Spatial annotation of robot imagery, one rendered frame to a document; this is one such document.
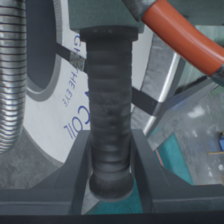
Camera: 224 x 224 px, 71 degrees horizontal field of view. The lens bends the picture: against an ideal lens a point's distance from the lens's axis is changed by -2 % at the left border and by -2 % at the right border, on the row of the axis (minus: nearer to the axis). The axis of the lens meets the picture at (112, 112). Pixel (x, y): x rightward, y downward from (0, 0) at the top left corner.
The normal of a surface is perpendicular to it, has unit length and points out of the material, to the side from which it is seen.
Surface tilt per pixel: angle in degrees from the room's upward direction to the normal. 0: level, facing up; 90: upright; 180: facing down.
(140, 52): 90
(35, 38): 23
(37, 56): 1
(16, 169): 0
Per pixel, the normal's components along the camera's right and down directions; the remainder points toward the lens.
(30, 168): 0.64, -0.23
